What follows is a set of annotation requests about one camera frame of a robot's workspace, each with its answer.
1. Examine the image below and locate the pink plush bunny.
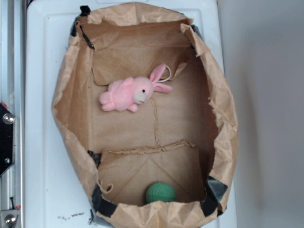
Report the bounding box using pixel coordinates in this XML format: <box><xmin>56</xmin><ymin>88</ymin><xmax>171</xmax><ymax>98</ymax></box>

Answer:
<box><xmin>99</xmin><ymin>64</ymin><xmax>173</xmax><ymax>112</ymax></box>

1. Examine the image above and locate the brown paper bag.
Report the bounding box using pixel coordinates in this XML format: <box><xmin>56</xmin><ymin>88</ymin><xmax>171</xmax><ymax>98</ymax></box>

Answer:
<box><xmin>52</xmin><ymin>2</ymin><xmax>238</xmax><ymax>228</ymax></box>

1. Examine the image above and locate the green textured ball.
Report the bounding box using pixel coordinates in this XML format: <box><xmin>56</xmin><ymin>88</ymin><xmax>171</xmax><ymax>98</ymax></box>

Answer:
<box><xmin>146</xmin><ymin>182</ymin><xmax>177</xmax><ymax>203</ymax></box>

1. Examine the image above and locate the black metal bracket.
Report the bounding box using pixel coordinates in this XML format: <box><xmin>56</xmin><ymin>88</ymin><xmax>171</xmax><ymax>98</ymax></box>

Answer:
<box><xmin>0</xmin><ymin>102</ymin><xmax>16</xmax><ymax>177</ymax></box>

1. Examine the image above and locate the aluminium frame rail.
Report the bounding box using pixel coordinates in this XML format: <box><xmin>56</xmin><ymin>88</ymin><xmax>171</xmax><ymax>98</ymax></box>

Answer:
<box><xmin>0</xmin><ymin>0</ymin><xmax>28</xmax><ymax>228</ymax></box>

